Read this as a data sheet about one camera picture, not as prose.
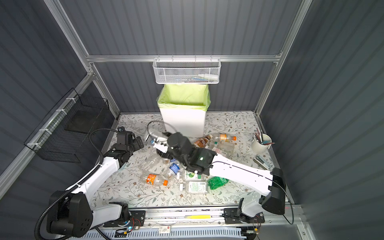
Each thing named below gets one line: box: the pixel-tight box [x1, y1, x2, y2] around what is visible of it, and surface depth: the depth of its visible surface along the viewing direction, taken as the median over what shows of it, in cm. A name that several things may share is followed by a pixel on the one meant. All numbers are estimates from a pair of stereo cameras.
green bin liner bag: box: [156, 84, 211, 112], surface depth 98 cm
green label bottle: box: [179, 180, 209, 194], surface depth 82 cm
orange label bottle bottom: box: [140, 173, 170, 186], surface depth 84 cm
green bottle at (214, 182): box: [207, 176, 229, 190], surface depth 84 cm
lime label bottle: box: [176, 170, 206, 181], surface depth 86 cm
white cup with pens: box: [251, 127, 276, 154], surface depth 94 cm
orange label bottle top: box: [215, 133, 238, 142], surface depth 104 cm
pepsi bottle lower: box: [164, 162, 182, 179], surface depth 87 cm
